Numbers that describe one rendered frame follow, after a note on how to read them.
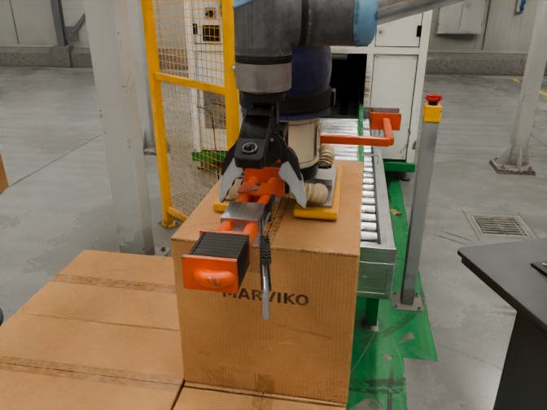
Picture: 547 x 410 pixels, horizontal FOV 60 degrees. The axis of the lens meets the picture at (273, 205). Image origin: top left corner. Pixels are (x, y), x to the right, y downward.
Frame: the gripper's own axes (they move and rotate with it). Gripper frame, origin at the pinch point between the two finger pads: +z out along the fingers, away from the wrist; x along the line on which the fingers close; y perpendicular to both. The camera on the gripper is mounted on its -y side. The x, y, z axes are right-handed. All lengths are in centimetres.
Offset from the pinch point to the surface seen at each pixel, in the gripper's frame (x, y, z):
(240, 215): 1.7, -8.3, -2.3
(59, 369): 55, 8, 53
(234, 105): 46, 152, 15
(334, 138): -9.7, 43.7, -1.1
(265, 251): -4.9, -20.5, -3.1
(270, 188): -0.8, 4.4, -2.1
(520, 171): -156, 349, 104
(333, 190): -10.7, 35.6, 9.9
